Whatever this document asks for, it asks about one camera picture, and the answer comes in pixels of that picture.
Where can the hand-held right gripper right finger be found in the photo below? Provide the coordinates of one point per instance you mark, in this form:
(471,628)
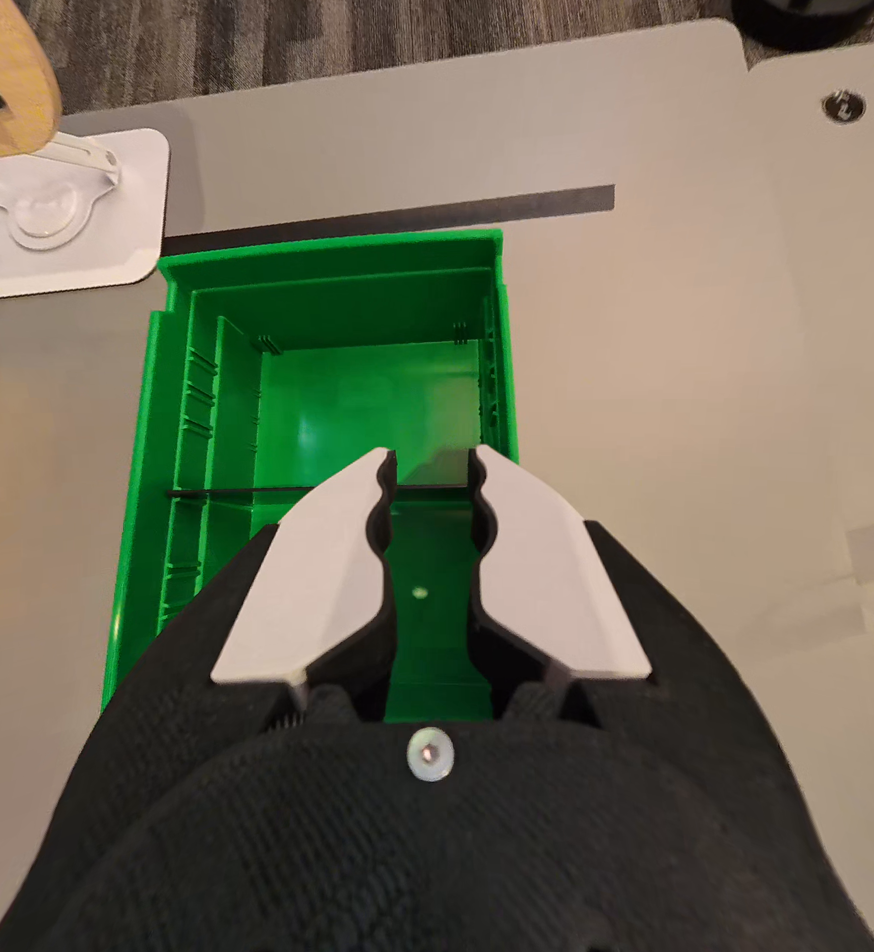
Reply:
(548,580)

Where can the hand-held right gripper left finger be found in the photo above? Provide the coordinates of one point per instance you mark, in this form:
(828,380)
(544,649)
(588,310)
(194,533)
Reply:
(310,580)

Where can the green plastic bin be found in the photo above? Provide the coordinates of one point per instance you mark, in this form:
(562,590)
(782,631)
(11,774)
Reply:
(362,401)

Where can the white sign stand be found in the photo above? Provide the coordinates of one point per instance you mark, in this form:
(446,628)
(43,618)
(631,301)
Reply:
(132,223)

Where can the round metal table grommet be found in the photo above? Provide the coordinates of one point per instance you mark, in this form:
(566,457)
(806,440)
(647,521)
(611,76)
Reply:
(844,106)

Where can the wooden sign board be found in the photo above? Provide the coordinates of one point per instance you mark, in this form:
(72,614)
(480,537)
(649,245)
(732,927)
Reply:
(13,67)

